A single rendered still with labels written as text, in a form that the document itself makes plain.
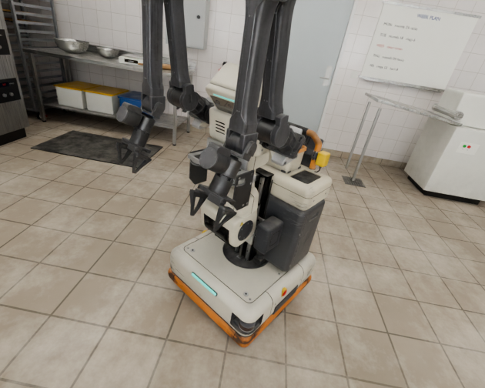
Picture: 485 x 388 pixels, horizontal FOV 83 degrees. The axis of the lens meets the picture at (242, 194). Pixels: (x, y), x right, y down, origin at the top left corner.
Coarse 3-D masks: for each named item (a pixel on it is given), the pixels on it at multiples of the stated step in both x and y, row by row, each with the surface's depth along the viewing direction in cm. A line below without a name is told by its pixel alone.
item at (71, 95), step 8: (56, 88) 356; (64, 88) 356; (72, 88) 352; (80, 88) 358; (88, 88) 364; (64, 96) 360; (72, 96) 358; (80, 96) 357; (64, 104) 365; (72, 104) 363; (80, 104) 362
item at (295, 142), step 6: (294, 132) 94; (288, 138) 89; (294, 138) 91; (300, 138) 93; (288, 144) 90; (294, 144) 92; (300, 144) 92; (276, 150) 95; (282, 150) 92; (288, 150) 93; (294, 150) 93; (288, 156) 93; (294, 156) 92
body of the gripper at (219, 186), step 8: (216, 176) 76; (224, 176) 75; (200, 184) 78; (216, 184) 76; (224, 184) 75; (208, 192) 77; (216, 192) 76; (224, 192) 76; (224, 200) 74; (232, 200) 77
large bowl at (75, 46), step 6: (60, 42) 330; (66, 42) 330; (72, 42) 332; (78, 42) 335; (84, 42) 341; (60, 48) 340; (66, 48) 336; (72, 48) 337; (78, 48) 340; (84, 48) 346
